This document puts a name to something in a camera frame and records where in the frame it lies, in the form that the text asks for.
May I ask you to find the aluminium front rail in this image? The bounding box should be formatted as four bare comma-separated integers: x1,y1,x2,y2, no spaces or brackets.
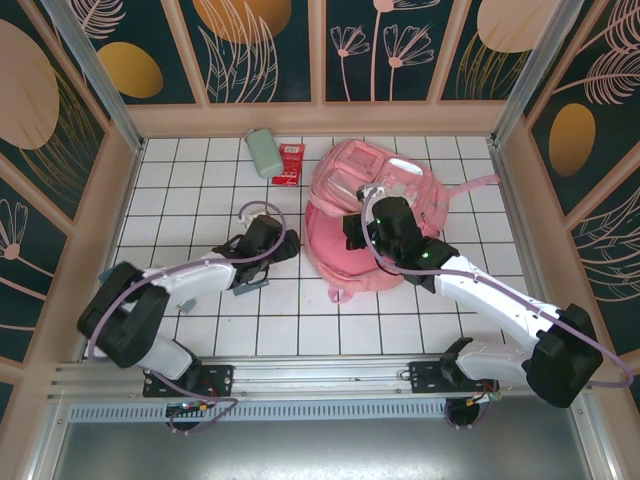
47,353,596,405

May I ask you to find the pink backpack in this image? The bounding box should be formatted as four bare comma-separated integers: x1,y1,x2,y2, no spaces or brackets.
303,139,502,306

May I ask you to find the aluminium side rail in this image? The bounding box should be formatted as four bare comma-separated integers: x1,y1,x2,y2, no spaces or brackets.
487,141,569,354

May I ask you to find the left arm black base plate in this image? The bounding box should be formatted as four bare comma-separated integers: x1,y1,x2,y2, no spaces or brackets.
143,364,235,399

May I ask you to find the steel sheet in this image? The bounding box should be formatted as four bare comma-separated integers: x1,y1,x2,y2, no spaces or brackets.
49,419,619,480

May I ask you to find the slotted cable duct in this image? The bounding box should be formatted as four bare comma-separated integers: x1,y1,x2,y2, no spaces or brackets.
67,403,576,422

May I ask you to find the red box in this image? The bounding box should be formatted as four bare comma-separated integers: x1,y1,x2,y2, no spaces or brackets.
272,143,307,187

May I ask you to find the aluminium corner post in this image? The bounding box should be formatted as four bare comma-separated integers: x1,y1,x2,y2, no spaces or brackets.
39,0,147,152
491,0,564,146

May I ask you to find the green pencil case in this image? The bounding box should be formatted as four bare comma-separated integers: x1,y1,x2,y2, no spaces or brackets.
244,128,282,180

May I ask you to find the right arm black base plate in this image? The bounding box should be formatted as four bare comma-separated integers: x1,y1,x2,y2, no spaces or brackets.
409,360,501,396

